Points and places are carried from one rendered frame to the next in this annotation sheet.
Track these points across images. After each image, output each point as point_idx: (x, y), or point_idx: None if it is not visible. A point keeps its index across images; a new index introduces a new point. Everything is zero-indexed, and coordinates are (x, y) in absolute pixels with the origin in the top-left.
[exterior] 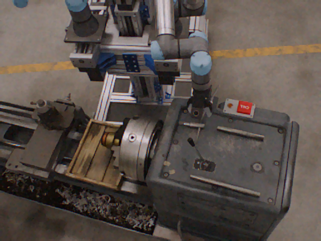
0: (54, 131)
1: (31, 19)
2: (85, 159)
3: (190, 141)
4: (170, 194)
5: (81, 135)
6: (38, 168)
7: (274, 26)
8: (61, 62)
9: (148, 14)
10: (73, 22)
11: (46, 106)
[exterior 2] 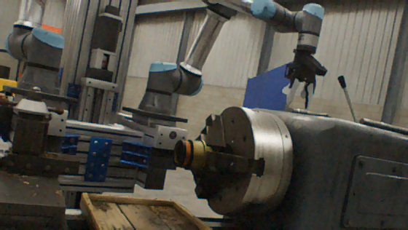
0: (38, 178)
1: None
2: (121, 228)
3: (344, 77)
4: (342, 175)
5: (74, 216)
6: (29, 225)
7: None
8: None
9: (114, 107)
10: (31, 70)
11: (46, 105)
